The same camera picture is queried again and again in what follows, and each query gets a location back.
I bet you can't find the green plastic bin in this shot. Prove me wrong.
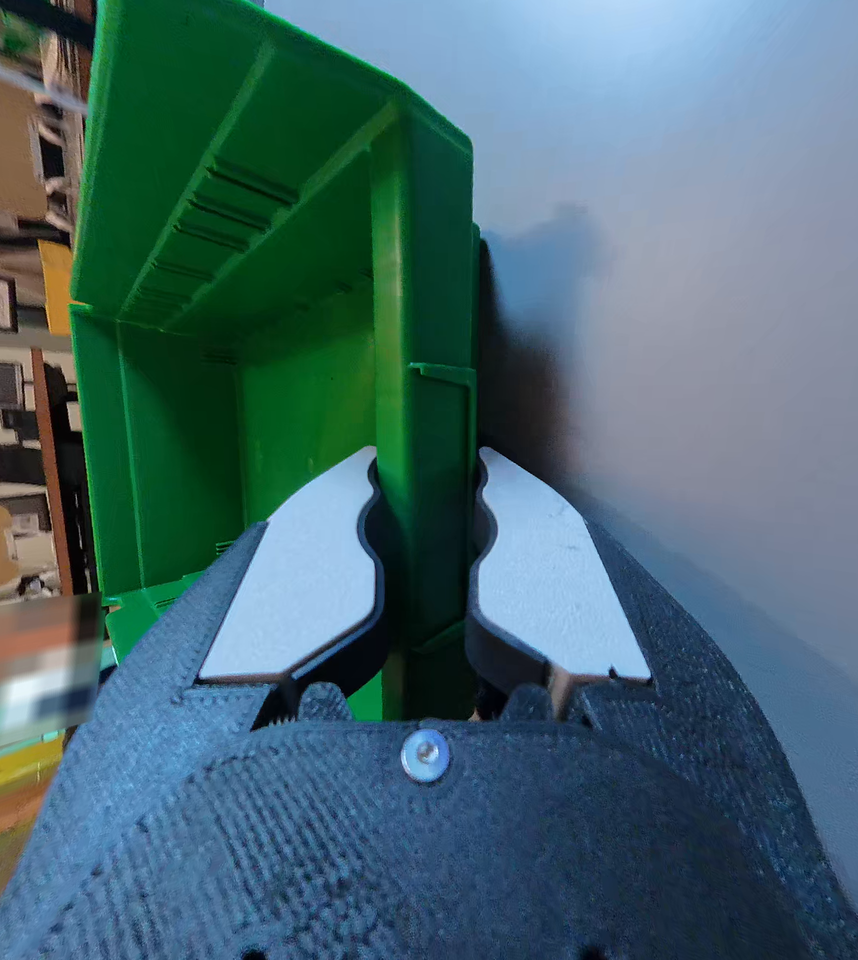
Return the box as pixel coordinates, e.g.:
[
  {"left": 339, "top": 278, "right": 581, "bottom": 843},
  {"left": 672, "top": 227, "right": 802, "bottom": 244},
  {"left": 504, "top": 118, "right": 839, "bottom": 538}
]
[{"left": 69, "top": 0, "right": 483, "bottom": 723}]

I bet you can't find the brown wooden post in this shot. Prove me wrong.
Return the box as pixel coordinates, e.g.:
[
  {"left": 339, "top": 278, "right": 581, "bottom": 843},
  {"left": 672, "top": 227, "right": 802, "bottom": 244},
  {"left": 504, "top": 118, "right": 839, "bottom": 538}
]
[{"left": 30, "top": 347, "right": 76, "bottom": 597}]

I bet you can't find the yellow board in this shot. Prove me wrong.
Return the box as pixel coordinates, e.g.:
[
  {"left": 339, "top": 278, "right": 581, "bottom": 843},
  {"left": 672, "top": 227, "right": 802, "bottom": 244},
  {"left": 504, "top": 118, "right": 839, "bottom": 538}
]
[{"left": 37, "top": 238, "right": 75, "bottom": 336}]

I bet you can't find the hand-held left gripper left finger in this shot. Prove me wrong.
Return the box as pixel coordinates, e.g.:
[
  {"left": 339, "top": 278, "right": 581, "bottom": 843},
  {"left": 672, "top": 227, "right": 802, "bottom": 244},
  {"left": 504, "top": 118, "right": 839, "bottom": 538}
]
[{"left": 196, "top": 446, "right": 390, "bottom": 696}]

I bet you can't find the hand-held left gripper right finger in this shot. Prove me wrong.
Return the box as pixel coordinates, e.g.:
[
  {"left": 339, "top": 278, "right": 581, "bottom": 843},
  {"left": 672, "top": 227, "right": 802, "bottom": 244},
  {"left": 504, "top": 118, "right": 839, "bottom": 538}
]
[{"left": 465, "top": 447, "right": 654, "bottom": 689}]

